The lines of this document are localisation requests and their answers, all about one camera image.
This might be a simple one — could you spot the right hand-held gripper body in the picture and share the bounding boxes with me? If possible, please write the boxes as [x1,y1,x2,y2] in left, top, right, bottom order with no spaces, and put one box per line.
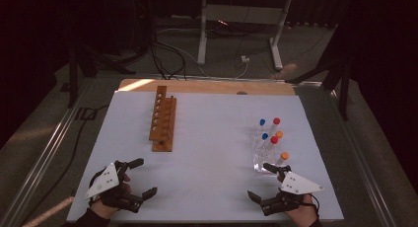
[260,165,325,217]

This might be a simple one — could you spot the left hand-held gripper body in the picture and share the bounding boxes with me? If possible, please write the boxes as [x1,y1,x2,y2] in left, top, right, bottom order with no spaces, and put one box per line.
[84,160,144,213]

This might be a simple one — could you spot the clear plastic test tube rack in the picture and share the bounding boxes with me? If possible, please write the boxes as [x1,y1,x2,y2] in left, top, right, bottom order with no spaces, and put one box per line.
[251,121,291,178]

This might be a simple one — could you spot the orange capped test tube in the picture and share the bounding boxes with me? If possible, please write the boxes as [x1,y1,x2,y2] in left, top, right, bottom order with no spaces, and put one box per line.
[275,151,290,168]
[272,130,284,146]

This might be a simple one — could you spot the wooden test tube rack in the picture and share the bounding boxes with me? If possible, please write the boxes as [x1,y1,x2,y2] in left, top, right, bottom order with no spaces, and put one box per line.
[148,85,177,153]

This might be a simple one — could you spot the person's right hand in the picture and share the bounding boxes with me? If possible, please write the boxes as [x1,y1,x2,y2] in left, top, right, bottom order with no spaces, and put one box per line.
[285,193,319,227]

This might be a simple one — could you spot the person's left hand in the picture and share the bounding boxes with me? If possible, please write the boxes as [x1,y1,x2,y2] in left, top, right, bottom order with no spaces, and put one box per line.
[90,174,133,220]

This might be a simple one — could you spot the white table mat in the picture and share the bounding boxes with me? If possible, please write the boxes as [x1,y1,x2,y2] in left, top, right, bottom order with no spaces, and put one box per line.
[66,90,345,223]

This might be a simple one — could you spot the black stand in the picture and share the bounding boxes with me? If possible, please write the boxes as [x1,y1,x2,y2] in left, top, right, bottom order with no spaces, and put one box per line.
[66,36,136,110]
[285,21,355,121]

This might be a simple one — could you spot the white metal stand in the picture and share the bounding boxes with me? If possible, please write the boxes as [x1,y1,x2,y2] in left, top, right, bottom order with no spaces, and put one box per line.
[196,0,294,72]

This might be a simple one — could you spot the left hand-held gripper cable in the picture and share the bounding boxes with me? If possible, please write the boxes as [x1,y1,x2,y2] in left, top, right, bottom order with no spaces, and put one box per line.
[88,172,102,206]

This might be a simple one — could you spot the hand-held gripper cable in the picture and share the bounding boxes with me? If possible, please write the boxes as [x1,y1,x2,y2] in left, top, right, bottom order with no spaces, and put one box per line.
[88,172,102,206]
[309,192,320,219]

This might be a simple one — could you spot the right hand-held gripper cable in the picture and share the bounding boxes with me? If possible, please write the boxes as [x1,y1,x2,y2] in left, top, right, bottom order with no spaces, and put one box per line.
[309,192,320,219]

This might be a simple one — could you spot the thin black floor cable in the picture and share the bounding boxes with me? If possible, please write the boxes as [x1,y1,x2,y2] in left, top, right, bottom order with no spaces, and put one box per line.
[20,104,110,225]

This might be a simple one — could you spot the aluminium floor rail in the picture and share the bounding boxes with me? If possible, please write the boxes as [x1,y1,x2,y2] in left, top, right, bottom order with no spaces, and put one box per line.
[0,78,97,227]
[328,88,400,227]

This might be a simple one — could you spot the black floor cables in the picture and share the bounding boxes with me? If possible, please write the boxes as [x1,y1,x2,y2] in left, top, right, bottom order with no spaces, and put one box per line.
[148,29,189,82]

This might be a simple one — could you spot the white floor cable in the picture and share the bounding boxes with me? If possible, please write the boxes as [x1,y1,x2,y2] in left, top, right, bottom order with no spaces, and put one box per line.
[157,27,250,79]

